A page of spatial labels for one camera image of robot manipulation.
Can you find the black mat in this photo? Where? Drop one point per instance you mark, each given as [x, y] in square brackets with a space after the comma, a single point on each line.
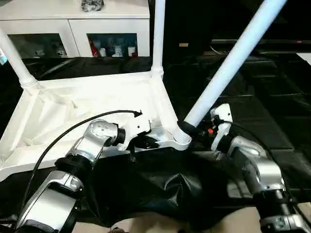
[267, 109]

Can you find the large black case yellow label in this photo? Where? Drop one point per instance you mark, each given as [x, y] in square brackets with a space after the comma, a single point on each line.
[177, 24]

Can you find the red bottle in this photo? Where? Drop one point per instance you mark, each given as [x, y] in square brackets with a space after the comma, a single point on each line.
[94, 49]

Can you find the grey metal bar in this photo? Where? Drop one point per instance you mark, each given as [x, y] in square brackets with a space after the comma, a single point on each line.
[279, 41]

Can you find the white flat panel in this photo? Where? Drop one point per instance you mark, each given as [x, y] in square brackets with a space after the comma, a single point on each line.
[305, 58]

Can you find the white cabinet with glass doors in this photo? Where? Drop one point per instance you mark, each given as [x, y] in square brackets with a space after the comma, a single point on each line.
[73, 24]

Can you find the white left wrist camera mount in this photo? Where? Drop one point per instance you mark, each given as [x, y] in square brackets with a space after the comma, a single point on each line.
[136, 123]

